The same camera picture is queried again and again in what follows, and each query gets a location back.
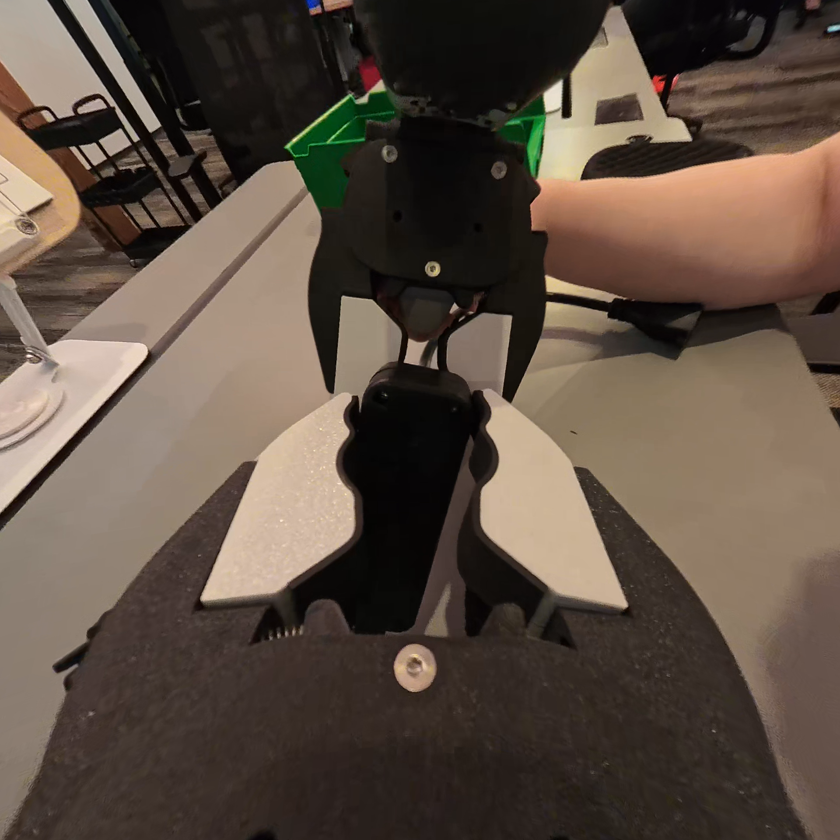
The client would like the black power strip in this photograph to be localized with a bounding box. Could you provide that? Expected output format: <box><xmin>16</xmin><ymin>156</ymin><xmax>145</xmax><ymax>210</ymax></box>
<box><xmin>341</xmin><ymin>362</ymin><xmax>475</xmax><ymax>635</ymax></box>

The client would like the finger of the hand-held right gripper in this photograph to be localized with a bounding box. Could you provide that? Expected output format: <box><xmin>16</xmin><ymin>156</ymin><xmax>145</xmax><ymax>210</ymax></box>
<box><xmin>336</xmin><ymin>295</ymin><xmax>403</xmax><ymax>396</ymax></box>
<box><xmin>446</xmin><ymin>314</ymin><xmax>513</xmax><ymax>401</ymax></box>

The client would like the person's right forearm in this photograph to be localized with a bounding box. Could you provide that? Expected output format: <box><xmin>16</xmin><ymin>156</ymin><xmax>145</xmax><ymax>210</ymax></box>
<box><xmin>530</xmin><ymin>134</ymin><xmax>840</xmax><ymax>311</ymax></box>

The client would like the black mesh partition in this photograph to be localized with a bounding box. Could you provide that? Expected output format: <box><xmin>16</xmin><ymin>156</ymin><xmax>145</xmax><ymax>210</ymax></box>
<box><xmin>157</xmin><ymin>0</ymin><xmax>368</xmax><ymax>173</ymax></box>

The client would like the green plastic bin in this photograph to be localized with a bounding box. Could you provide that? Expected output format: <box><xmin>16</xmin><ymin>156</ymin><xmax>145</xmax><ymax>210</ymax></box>
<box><xmin>285</xmin><ymin>88</ymin><xmax>547</xmax><ymax>214</ymax></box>

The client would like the black metal frame post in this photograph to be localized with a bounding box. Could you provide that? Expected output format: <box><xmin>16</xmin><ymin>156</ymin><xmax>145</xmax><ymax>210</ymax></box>
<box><xmin>47</xmin><ymin>0</ymin><xmax>225</xmax><ymax>221</ymax></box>

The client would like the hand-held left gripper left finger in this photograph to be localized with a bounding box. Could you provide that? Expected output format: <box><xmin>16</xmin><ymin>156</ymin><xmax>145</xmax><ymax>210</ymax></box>
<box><xmin>199</xmin><ymin>392</ymin><xmax>365</xmax><ymax>609</ymax></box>

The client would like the black rolling cart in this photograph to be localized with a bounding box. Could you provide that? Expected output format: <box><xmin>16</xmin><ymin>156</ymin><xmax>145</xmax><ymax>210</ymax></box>
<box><xmin>16</xmin><ymin>94</ymin><xmax>193</xmax><ymax>266</ymax></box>

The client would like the black office chair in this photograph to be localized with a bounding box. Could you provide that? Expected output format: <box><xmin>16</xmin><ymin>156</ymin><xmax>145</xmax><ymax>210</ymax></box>
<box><xmin>620</xmin><ymin>0</ymin><xmax>788</xmax><ymax>67</ymax></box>

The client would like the thick black power cord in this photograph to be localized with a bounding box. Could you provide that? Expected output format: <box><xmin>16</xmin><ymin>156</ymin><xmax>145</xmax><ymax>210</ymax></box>
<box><xmin>543</xmin><ymin>292</ymin><xmax>704</xmax><ymax>349</ymax></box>

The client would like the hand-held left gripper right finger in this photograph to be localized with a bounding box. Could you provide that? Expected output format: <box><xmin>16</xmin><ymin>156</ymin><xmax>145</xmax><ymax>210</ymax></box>
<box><xmin>458</xmin><ymin>388</ymin><xmax>629</xmax><ymax>641</ymax></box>

